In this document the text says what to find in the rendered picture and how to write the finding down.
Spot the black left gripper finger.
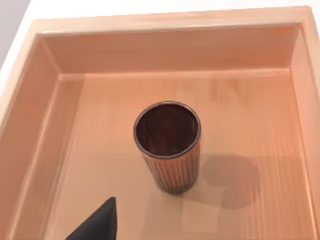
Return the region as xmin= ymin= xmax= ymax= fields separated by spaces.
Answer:
xmin=64 ymin=196 xmax=118 ymax=240

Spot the brown ribbed cup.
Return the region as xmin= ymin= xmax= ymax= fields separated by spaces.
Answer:
xmin=132 ymin=100 xmax=202 ymax=195

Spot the shallow salmon-coloured box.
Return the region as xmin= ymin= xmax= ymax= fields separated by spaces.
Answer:
xmin=0 ymin=5 xmax=320 ymax=240

